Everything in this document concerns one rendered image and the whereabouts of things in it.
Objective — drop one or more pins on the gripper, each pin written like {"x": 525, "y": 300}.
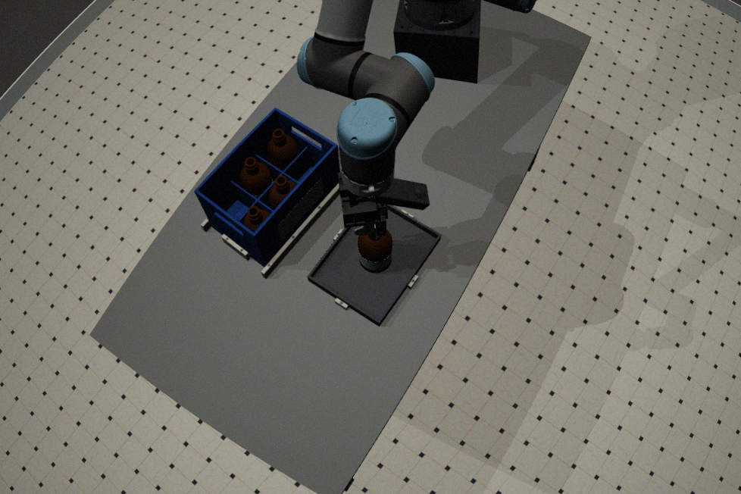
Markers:
{"x": 361, "y": 211}

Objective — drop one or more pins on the brown glass bottle with white label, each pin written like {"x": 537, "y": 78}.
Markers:
{"x": 375, "y": 256}

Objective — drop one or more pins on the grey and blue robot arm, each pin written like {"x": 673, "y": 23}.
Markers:
{"x": 392, "y": 91}

